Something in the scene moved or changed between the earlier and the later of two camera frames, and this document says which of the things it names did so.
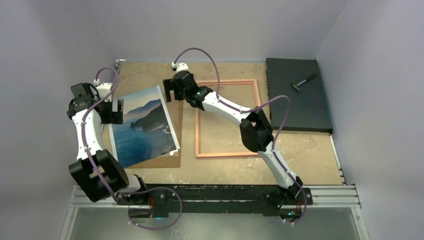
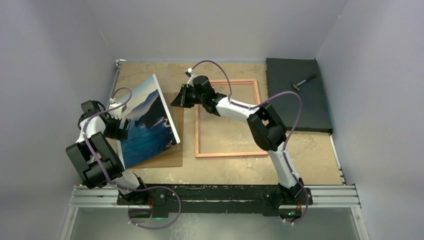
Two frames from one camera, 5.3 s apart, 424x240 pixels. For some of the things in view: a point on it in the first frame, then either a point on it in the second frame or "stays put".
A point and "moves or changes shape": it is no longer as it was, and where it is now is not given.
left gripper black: [113, 117] → [118, 134]
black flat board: [300, 80] stays put
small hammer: [295, 85] stays put
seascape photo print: [147, 132] moves or changes shape
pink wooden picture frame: [199, 155] stays put
